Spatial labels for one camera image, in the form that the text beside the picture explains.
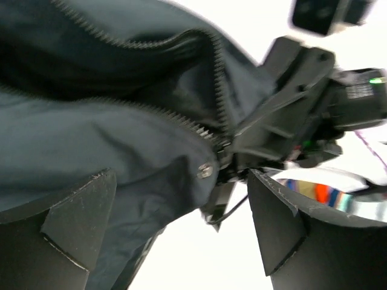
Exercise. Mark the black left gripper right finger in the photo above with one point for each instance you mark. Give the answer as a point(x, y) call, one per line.
point(306, 245)

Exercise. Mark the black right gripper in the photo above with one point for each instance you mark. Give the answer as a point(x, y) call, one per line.
point(293, 124)

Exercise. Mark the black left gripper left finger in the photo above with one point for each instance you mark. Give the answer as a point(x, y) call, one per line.
point(53, 242)

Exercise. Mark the grey gradient zip jacket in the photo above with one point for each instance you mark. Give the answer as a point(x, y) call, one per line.
point(140, 87)

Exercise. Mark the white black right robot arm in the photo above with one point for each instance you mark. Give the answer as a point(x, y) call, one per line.
point(323, 173)

